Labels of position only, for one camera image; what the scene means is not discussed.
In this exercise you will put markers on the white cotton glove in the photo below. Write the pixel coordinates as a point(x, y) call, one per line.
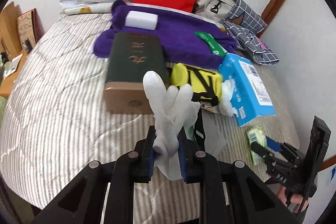
point(173, 109)

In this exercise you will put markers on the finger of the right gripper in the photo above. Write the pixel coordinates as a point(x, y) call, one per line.
point(273, 145)
point(260, 150)

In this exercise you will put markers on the beige backpack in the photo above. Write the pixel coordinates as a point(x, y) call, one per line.
point(216, 10)

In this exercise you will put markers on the grey plaid cloth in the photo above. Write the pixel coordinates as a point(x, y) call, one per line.
point(244, 24)

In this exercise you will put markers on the yellow pouch with black strap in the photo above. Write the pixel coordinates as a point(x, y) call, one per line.
point(206, 84)

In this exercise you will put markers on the wooden headboard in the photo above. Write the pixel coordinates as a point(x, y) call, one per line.
point(10, 42)

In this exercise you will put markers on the white tissue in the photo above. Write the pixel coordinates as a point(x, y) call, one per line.
point(225, 106)

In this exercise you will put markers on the patterned small card packet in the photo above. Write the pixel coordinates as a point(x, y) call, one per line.
point(208, 107)

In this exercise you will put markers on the white rectangular box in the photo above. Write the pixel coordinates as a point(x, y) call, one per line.
point(143, 20)

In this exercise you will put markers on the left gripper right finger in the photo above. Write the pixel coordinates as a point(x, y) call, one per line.
point(186, 154)

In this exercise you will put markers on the purple towel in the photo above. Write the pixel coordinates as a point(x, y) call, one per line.
point(176, 32)

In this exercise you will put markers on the person right hand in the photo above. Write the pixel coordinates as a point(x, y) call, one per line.
point(295, 199)

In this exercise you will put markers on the brown framed book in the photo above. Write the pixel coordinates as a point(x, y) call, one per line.
point(27, 30)

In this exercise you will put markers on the wooden bedside table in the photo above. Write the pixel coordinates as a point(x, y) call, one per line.
point(8, 82)

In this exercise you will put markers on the dark green box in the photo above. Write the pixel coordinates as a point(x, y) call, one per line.
point(131, 56)

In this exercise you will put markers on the blue tissue pack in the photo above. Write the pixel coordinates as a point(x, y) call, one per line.
point(250, 97)

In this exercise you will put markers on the light green packet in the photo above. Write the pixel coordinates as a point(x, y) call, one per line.
point(255, 134)

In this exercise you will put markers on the green wet wipes pack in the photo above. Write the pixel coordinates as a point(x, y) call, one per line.
point(215, 47)

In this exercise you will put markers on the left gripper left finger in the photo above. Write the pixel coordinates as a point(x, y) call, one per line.
point(144, 164)

